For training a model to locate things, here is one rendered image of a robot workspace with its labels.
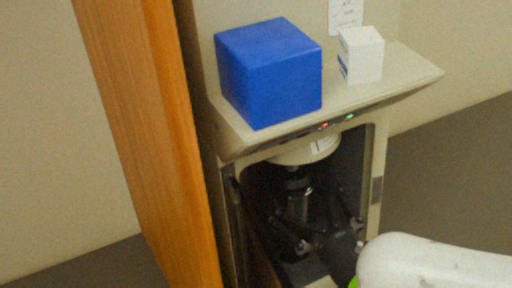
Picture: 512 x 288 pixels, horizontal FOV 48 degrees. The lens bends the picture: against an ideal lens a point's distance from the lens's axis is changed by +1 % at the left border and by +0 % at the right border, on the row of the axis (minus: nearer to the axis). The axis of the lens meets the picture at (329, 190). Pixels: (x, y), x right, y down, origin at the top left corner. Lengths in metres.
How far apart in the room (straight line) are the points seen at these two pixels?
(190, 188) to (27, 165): 0.61
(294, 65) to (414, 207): 0.83
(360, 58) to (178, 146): 0.27
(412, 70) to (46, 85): 0.70
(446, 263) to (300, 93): 0.28
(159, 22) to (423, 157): 1.11
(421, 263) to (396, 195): 0.75
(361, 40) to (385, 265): 0.30
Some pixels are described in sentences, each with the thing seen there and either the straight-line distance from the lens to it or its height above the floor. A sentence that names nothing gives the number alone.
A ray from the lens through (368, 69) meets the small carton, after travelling 0.79.
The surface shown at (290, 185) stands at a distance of 1.02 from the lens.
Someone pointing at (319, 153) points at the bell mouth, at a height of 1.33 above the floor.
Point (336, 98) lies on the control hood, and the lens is 0.76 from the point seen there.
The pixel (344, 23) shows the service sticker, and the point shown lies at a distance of 0.84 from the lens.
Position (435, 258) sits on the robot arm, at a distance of 0.74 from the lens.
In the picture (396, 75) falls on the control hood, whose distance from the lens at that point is 0.82.
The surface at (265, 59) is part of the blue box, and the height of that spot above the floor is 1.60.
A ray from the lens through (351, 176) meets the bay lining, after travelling 1.11.
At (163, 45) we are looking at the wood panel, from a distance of 0.63.
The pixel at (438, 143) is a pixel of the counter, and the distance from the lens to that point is 1.67.
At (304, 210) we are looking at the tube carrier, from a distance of 1.08.
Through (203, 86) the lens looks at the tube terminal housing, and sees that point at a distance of 0.78.
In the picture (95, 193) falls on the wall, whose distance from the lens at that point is 1.36.
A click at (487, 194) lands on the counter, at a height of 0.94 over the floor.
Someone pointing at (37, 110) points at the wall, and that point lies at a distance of 1.23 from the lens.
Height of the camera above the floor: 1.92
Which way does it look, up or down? 42 degrees down
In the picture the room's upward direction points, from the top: 1 degrees clockwise
